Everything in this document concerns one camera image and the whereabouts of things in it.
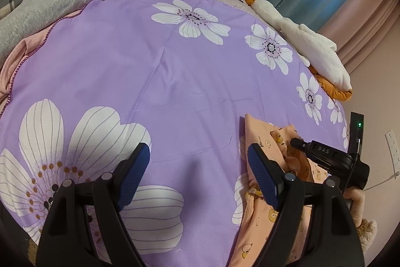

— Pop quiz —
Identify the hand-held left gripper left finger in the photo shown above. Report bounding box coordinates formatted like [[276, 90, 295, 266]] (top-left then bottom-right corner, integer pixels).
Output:
[[37, 143, 151, 267]]

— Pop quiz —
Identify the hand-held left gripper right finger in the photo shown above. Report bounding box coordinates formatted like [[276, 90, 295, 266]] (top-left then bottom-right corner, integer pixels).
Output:
[[247, 143, 366, 267]]

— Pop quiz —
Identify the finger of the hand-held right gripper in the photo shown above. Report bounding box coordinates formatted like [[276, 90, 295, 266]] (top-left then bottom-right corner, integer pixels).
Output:
[[290, 137, 314, 157]]

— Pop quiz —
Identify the orange printed baby garment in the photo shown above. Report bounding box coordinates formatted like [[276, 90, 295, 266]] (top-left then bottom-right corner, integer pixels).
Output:
[[231, 113, 332, 267]]

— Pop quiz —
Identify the person's right hand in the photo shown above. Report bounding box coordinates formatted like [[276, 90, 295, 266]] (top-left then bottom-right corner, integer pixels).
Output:
[[343, 188, 366, 227]]

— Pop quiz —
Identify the white goose plush toy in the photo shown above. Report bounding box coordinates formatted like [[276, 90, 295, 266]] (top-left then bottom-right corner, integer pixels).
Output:
[[243, 0, 353, 102]]

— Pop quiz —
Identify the purple floral blanket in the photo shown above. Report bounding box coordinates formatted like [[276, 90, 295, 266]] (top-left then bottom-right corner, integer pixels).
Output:
[[0, 0, 351, 267]]

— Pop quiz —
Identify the pink cloth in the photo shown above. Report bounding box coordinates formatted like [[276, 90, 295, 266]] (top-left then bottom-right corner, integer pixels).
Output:
[[0, 29, 54, 99]]

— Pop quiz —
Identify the grey knit sweater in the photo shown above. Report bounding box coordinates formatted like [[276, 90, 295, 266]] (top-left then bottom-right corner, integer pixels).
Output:
[[0, 0, 96, 64]]

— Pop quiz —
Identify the white cable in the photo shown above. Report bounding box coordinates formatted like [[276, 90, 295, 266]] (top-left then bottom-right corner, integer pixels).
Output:
[[364, 171, 400, 192]]

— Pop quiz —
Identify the white wall socket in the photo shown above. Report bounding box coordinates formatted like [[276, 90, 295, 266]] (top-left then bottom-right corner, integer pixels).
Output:
[[386, 129, 400, 174]]

